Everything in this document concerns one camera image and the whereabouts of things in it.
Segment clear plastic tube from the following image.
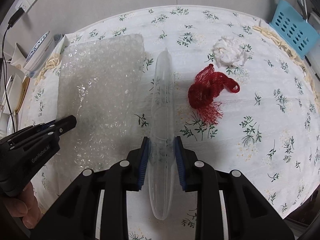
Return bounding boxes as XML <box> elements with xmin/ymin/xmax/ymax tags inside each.
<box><xmin>148</xmin><ymin>49</ymin><xmax>175</xmax><ymax>220</ymax></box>

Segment red mesh net bag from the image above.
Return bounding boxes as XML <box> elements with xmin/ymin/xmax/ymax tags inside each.
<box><xmin>188</xmin><ymin>63</ymin><xmax>240</xmax><ymax>125</ymax></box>

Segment white tissue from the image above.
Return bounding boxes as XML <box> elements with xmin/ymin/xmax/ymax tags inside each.
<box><xmin>213</xmin><ymin>36</ymin><xmax>249</xmax><ymax>68</ymax></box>

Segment left hand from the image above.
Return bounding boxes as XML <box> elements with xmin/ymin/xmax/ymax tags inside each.
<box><xmin>2</xmin><ymin>181</ymin><xmax>43</xmax><ymax>229</ymax></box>

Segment bubble wrap sheet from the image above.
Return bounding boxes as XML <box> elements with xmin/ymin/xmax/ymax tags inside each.
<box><xmin>54</xmin><ymin>34</ymin><xmax>145</xmax><ymax>176</ymax></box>

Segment blue white porcelain bowl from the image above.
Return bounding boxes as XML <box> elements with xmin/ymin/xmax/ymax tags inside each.
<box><xmin>24</xmin><ymin>31</ymin><xmax>54</xmax><ymax>72</ymax></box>

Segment floral white tablecloth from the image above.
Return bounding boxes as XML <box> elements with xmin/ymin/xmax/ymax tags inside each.
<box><xmin>18</xmin><ymin>4</ymin><xmax>320</xmax><ymax>240</ymax></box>

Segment black power adapter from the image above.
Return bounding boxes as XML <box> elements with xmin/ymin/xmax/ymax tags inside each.
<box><xmin>7</xmin><ymin>7</ymin><xmax>24</xmax><ymax>29</ymax></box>

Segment blue perforated utensil holder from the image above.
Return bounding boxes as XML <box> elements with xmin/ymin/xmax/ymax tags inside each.
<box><xmin>269</xmin><ymin>0</ymin><xmax>319</xmax><ymax>59</ymax></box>

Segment white straw sticks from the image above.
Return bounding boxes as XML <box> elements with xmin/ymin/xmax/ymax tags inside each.
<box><xmin>297</xmin><ymin>0</ymin><xmax>312</xmax><ymax>22</ymax></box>

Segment black power cable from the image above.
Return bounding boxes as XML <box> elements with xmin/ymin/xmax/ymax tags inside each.
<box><xmin>0</xmin><ymin>27</ymin><xmax>17</xmax><ymax>133</ymax></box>

